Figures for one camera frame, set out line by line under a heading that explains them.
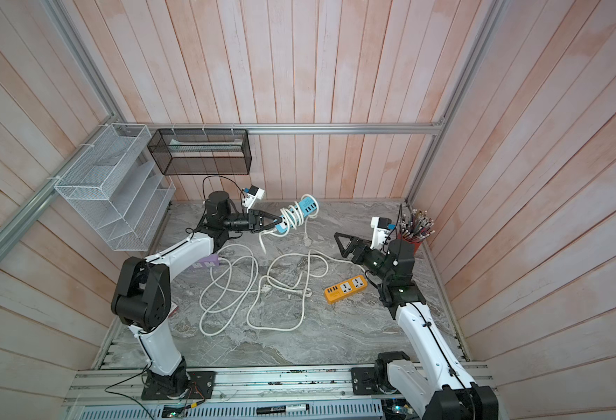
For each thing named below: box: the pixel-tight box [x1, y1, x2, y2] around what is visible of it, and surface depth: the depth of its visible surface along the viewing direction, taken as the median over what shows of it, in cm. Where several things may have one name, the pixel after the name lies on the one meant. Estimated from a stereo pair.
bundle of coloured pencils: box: [399, 209, 436, 243], surface depth 92 cm
